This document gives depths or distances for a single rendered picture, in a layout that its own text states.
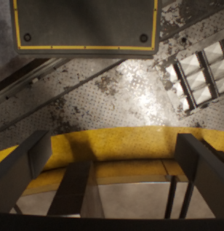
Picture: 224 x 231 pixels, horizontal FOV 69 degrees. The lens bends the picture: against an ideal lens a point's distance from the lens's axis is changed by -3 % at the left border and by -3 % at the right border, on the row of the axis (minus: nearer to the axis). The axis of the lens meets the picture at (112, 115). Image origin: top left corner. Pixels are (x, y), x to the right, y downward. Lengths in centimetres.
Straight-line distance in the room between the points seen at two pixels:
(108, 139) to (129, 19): 82
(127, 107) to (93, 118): 26
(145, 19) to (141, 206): 109
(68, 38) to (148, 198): 104
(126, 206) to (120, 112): 63
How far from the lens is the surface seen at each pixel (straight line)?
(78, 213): 73
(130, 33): 86
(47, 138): 16
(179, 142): 16
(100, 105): 120
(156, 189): 117
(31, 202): 134
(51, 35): 90
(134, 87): 118
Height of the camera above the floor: 116
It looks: 73 degrees down
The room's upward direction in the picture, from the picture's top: 178 degrees counter-clockwise
